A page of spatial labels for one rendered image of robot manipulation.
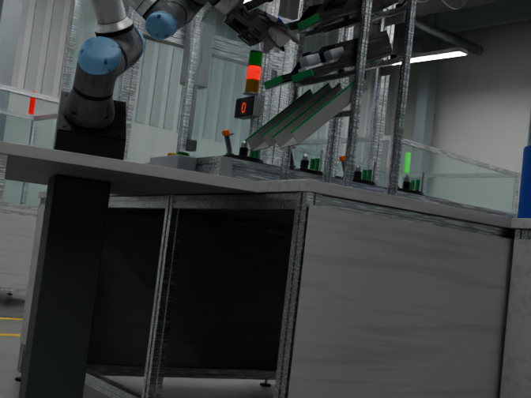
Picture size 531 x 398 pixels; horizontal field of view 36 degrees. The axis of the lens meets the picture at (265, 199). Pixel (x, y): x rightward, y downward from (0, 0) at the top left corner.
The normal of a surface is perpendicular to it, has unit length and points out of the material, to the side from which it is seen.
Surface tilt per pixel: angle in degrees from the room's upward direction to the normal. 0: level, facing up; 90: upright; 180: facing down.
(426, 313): 90
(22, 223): 90
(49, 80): 90
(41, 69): 90
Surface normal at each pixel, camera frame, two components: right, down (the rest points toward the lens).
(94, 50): 0.24, -0.68
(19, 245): 0.66, 0.02
